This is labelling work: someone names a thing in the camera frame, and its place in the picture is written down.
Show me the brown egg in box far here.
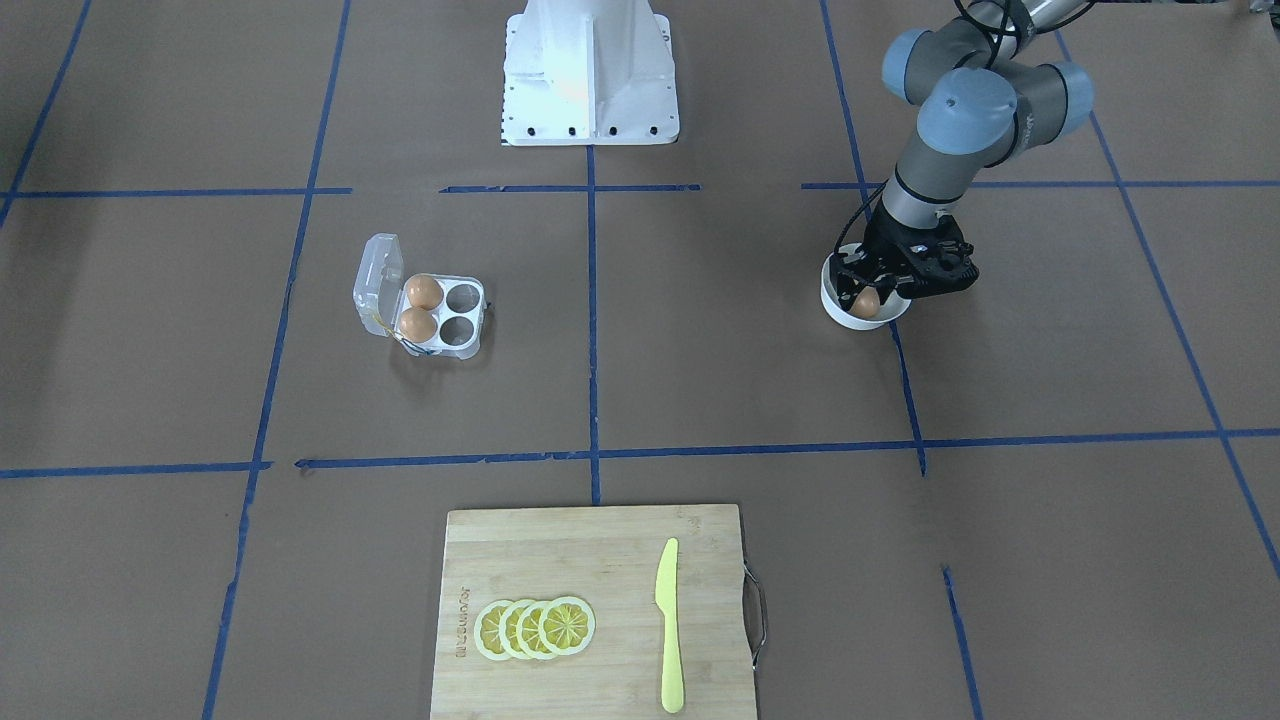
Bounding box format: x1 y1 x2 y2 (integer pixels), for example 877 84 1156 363
404 273 444 311

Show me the lemon slice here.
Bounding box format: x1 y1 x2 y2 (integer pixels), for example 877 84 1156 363
498 598 535 660
474 600 515 662
515 600 561 661
538 596 596 657

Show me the brown egg in box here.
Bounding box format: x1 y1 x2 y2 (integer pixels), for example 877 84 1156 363
396 306 438 345
404 273 444 311

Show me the clear plastic egg box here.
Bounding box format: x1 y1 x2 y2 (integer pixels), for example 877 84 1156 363
352 233 488 360

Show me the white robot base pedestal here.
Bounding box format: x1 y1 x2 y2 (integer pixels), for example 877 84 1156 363
500 1 681 147

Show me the brown egg in box near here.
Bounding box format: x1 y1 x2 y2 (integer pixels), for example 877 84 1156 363
396 306 438 345

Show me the wooden cutting board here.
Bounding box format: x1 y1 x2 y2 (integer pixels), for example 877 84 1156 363
430 503 758 719

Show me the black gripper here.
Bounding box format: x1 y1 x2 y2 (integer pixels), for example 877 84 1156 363
832 211 980 304

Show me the brown egg from bowl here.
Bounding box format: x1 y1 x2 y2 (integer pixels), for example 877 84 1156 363
849 286 882 322

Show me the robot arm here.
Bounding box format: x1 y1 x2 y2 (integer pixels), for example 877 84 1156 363
826 1 1094 319

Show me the white bowl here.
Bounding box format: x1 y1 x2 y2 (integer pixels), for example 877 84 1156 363
820 252 913 331

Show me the yellow plastic knife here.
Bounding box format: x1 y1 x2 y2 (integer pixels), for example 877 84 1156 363
654 537 685 715

